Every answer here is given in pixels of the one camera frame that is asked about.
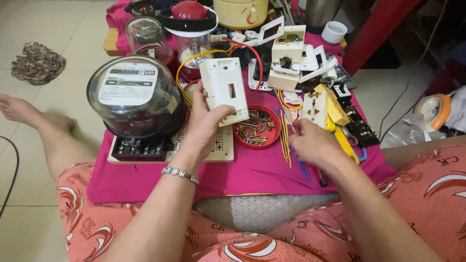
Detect cream open switch box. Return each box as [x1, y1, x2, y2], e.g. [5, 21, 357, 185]
[267, 25, 307, 91]

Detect bundle of yellow wires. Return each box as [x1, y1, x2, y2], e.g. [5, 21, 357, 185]
[279, 109, 293, 169]

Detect black terminal block strip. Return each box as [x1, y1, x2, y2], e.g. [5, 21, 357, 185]
[344, 105, 380, 148]

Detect black floor cable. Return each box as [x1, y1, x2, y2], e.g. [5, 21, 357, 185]
[0, 135, 20, 219]

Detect patterned crumpled cloth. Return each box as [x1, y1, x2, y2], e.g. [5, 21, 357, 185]
[11, 41, 67, 86]

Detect person's right hand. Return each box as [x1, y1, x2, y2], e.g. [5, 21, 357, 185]
[288, 117, 348, 171]

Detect cream rice cooker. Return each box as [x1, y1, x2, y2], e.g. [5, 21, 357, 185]
[213, 0, 269, 30]

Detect clear glass meter dome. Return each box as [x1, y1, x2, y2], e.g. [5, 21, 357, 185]
[125, 16, 175, 65]

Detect person's left leg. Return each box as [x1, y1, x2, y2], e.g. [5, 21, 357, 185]
[0, 93, 97, 182]

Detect black circuit breaker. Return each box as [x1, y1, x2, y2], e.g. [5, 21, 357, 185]
[332, 83, 352, 107]

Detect grey calculator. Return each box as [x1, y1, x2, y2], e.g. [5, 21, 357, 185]
[325, 53, 358, 90]

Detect yellow wire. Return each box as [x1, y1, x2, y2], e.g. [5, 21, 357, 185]
[176, 49, 228, 104]

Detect silver bead bracelet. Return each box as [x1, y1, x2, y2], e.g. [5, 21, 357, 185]
[161, 167, 200, 185]

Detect white switch box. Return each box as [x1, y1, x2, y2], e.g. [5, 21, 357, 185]
[199, 57, 250, 127]

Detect red blender base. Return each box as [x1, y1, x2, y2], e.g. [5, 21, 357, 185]
[159, 0, 219, 82]

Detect orange and white appliance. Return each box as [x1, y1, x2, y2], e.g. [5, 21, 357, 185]
[414, 93, 453, 132]

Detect bundle of blue wires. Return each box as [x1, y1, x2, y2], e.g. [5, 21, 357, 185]
[274, 108, 312, 182]

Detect white ceramic cup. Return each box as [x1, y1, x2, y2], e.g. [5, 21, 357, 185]
[321, 21, 348, 45]

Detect person's left hand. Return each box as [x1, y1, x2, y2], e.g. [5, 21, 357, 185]
[181, 80, 236, 167]

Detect glass-domed electricity meter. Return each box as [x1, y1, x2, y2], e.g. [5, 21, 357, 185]
[86, 55, 187, 139]

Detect red wire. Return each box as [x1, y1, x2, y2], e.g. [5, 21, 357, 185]
[222, 37, 263, 91]

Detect white switch face plate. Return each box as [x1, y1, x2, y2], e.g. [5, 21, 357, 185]
[299, 45, 338, 83]

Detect cream multi-socket outlet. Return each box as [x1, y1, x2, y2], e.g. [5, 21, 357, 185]
[302, 91, 330, 129]

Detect stainless steel kettle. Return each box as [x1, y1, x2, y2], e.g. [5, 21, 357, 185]
[304, 0, 343, 34]

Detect white plug connector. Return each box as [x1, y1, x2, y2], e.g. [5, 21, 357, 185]
[211, 31, 260, 47]

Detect screwdriver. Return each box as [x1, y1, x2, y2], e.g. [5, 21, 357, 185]
[282, 107, 297, 136]

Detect magenta table cloth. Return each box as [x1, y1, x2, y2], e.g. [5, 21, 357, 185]
[87, 0, 397, 204]

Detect perforated cream mounting board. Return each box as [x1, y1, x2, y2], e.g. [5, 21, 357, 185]
[107, 84, 234, 164]

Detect person's floral orange trousers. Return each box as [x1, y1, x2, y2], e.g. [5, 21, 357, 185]
[55, 144, 466, 262]

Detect red bowl of screws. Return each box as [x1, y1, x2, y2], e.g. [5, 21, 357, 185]
[233, 105, 282, 150]

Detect yellow-handled pliers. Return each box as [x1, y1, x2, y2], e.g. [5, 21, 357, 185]
[325, 116, 361, 165]

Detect clear plastic bag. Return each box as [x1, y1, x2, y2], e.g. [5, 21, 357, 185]
[382, 113, 446, 148]

